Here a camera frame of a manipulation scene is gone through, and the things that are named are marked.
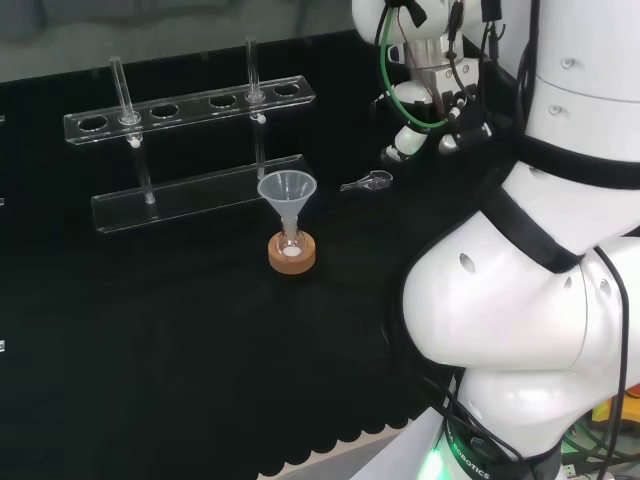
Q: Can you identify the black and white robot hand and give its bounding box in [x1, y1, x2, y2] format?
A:
[372, 43, 496, 164]

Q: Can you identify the clear plastic funnel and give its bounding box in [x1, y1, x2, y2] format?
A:
[257, 169, 318, 236]

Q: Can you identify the small glass round-bottom flask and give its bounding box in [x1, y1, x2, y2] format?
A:
[278, 219, 307, 260]

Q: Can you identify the clear acrylic funnel stand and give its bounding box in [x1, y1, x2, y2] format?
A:
[63, 38, 317, 235]

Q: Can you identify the black bench cloth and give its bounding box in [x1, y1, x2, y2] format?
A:
[0, 29, 519, 480]

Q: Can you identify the yellow stop button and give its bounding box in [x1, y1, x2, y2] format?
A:
[592, 382, 640, 426]

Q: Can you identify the green wrist cable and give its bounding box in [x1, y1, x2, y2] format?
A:
[378, 7, 451, 135]

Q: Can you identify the brown cork ring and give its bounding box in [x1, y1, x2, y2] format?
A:
[267, 232, 318, 276]

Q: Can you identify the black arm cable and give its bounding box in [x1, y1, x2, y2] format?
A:
[593, 244, 632, 480]

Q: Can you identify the green base cable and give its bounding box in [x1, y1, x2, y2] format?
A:
[562, 422, 619, 474]

